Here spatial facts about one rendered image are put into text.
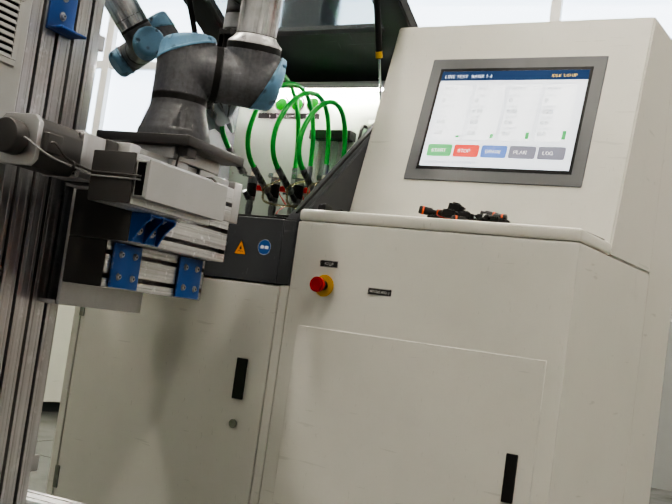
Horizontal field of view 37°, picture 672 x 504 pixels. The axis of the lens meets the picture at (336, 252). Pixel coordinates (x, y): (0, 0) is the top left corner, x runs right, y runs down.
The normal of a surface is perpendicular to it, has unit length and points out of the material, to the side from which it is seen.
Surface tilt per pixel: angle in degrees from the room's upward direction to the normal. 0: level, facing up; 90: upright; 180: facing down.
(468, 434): 90
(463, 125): 76
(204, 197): 90
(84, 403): 90
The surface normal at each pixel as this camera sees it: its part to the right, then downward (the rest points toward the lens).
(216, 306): -0.51, -0.13
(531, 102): -0.47, -0.37
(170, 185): 0.91, 0.10
